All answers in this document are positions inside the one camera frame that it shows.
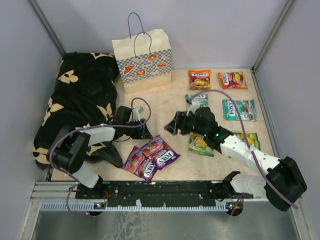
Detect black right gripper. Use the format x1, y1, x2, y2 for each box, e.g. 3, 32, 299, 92
164, 110, 207, 137

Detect white slotted cable duct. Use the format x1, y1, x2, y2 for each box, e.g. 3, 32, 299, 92
39, 199, 241, 213

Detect teal Fox's candy packet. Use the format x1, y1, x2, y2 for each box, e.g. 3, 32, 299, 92
222, 99, 257, 122

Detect right aluminium corner post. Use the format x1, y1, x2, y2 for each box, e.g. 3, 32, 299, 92
251, 0, 296, 73

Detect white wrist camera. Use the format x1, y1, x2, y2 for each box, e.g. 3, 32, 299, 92
131, 106, 144, 121
186, 99, 201, 117

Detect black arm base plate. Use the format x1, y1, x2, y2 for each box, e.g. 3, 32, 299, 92
75, 180, 238, 208

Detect purple snack packet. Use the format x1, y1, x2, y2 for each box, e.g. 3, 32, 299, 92
122, 146, 158, 184

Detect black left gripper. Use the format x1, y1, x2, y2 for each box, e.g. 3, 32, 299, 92
123, 118, 153, 140

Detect left aluminium corner post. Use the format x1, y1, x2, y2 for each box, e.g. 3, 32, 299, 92
27, 0, 73, 70

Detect aluminium corner post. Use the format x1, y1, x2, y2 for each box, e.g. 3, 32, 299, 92
27, 0, 73, 70
251, 0, 296, 73

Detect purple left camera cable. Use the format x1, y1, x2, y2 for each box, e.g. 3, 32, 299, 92
49, 97, 152, 218

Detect black floral plush blanket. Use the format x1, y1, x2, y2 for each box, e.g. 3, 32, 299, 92
32, 52, 120, 170

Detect aluminium frame rail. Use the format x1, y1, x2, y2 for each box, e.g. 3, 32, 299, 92
29, 181, 303, 201

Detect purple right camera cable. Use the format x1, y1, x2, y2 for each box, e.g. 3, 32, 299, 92
189, 89, 299, 217

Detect blue checkered paper bag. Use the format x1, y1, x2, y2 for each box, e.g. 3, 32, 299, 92
111, 15, 172, 94

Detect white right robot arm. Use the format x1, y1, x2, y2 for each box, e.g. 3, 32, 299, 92
164, 107, 308, 212

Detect orange Fox's candy packet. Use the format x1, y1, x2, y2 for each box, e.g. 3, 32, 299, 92
218, 71, 247, 90

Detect purple camera cable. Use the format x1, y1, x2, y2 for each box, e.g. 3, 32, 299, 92
49, 97, 152, 218
189, 89, 299, 217

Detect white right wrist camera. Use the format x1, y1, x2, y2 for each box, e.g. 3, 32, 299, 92
186, 99, 201, 117

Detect green snack packet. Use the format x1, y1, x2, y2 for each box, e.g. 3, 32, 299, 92
187, 133, 214, 157

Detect orange striped snack packet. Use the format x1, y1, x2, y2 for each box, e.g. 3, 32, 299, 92
188, 69, 211, 90

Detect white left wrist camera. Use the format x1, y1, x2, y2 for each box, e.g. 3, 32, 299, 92
131, 106, 144, 121

